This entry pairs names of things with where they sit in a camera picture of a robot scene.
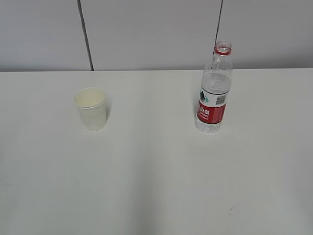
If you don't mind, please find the white paper cup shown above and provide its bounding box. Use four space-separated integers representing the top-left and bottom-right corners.
73 88 107 131

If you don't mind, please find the clear water bottle red label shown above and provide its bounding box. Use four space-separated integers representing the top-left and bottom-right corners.
195 41 233 133

